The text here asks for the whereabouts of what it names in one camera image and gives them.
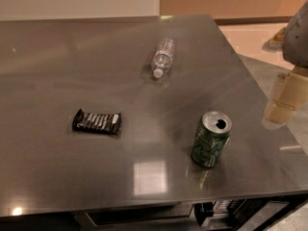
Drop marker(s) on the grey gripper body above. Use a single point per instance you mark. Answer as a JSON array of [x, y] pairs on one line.
[[296, 43]]

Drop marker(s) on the dark drawer under table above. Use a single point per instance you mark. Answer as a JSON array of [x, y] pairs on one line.
[[111, 217]]

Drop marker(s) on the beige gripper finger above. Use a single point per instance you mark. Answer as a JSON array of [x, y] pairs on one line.
[[289, 93]]

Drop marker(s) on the black candy bar wrapper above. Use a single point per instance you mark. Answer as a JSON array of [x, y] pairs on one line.
[[109, 124]]

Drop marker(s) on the clear plastic water bottle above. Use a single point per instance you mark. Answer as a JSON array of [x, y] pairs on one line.
[[163, 58]]

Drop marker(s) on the green soda can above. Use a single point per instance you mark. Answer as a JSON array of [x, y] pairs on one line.
[[212, 135]]

